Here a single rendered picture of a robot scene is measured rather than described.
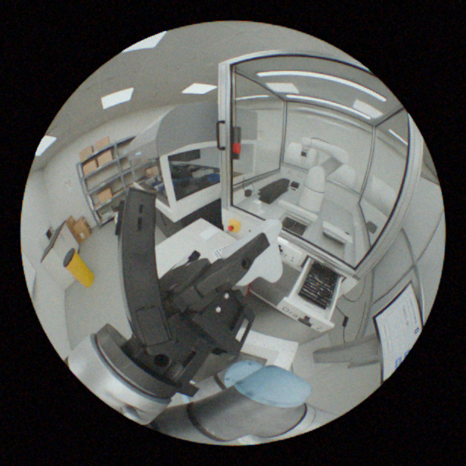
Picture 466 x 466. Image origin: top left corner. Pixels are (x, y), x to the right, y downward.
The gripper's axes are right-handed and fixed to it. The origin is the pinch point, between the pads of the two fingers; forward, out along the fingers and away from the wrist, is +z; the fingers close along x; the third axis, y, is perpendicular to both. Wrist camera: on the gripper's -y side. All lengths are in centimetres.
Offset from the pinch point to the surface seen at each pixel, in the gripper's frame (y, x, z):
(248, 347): 52, -24, 5
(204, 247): 11, -55, 49
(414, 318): 72, 66, 0
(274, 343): 58, -14, 10
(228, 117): -48, 3, 47
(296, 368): 149, -17, 15
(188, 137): -68, -31, 61
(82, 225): -183, -399, -16
